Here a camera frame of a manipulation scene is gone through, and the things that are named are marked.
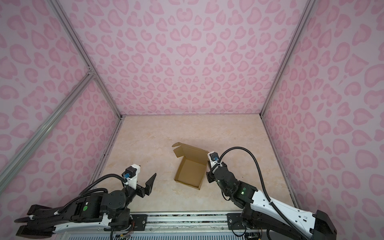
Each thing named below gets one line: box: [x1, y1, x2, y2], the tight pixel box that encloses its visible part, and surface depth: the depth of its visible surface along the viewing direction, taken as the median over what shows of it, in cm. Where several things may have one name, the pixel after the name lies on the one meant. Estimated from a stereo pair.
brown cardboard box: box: [172, 142, 210, 190], surface depth 88 cm
